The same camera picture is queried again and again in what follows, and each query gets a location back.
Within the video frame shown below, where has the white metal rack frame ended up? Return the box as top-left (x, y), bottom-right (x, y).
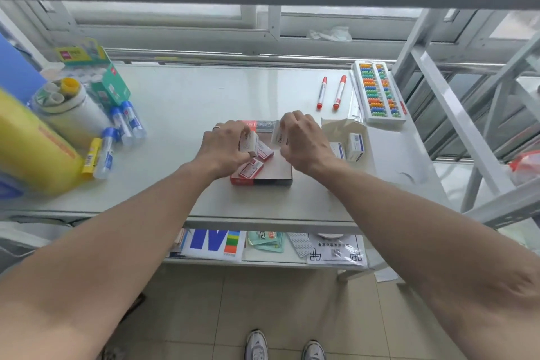
top-left (390, 9), bottom-right (540, 230)

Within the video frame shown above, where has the teal packet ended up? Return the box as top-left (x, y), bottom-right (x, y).
top-left (247, 231), bottom-right (284, 254)

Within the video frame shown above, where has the clear plastic bag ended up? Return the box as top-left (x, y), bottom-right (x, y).
top-left (306, 26), bottom-right (352, 42)

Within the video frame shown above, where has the red and white plastic bag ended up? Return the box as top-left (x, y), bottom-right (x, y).
top-left (508, 150), bottom-right (540, 188)

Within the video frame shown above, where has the white sheet with black print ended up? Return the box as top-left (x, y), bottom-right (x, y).
top-left (307, 233), bottom-right (366, 267)

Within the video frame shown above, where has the yellow glue stick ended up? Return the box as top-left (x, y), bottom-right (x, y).
top-left (81, 138), bottom-right (104, 175)

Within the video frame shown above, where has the white paper bag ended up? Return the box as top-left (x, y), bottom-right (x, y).
top-left (321, 117), bottom-right (368, 163)

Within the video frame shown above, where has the red whiteboard marker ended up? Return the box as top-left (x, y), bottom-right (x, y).
top-left (317, 76), bottom-right (329, 110)
top-left (333, 75), bottom-right (348, 111)

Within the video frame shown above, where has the person's right hand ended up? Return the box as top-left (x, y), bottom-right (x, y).
top-left (278, 111), bottom-right (339, 175)

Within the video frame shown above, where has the person's left hand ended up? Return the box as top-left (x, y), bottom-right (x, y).
top-left (192, 120), bottom-right (253, 181)

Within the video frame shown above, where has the white and blue printed packet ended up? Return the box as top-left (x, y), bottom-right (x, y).
top-left (181, 228), bottom-right (248, 263)

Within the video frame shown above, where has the blue cap glue bottle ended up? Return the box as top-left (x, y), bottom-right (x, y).
top-left (110, 107), bottom-right (134, 148)
top-left (93, 127), bottom-right (119, 180)
top-left (120, 100), bottom-right (147, 140)

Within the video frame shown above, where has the person's left shoe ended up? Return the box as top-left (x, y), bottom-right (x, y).
top-left (244, 330), bottom-right (269, 360)

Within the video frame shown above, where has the green and yellow blister pack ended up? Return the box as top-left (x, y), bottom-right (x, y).
top-left (53, 37), bottom-right (111, 68)

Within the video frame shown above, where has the person's left forearm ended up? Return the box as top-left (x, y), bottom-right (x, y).
top-left (0, 161), bottom-right (221, 360)

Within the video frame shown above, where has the red and white small box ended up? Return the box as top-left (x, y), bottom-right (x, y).
top-left (238, 158), bottom-right (265, 179)
top-left (256, 140), bottom-right (275, 162)

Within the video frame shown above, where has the colourful bead abacus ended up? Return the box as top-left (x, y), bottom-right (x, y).
top-left (352, 60), bottom-right (408, 125)

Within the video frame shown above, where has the blue board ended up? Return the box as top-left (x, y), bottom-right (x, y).
top-left (0, 33), bottom-right (48, 104)

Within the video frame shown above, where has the red and black open carton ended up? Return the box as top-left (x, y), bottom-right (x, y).
top-left (230, 120), bottom-right (294, 188)

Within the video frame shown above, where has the white patterned packet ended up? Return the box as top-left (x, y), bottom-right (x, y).
top-left (286, 232), bottom-right (315, 258)

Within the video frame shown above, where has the green cardboard box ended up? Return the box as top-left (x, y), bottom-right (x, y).
top-left (88, 62), bottom-right (132, 108)

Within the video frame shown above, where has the person's right forearm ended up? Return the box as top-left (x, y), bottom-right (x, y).
top-left (311, 159), bottom-right (540, 360)

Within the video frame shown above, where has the person's right shoe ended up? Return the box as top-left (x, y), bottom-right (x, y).
top-left (301, 339), bottom-right (327, 360)

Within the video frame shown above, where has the large yellow roll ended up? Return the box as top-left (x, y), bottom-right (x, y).
top-left (0, 87), bottom-right (85, 197)

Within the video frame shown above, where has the person's shoe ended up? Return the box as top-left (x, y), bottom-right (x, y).
top-left (244, 330), bottom-right (269, 360)
top-left (301, 339), bottom-right (327, 360)

